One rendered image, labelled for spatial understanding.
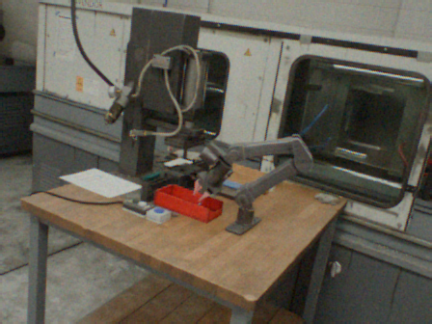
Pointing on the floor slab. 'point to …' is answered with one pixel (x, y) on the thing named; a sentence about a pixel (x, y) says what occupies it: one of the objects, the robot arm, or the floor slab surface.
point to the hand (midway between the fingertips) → (197, 197)
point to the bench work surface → (189, 256)
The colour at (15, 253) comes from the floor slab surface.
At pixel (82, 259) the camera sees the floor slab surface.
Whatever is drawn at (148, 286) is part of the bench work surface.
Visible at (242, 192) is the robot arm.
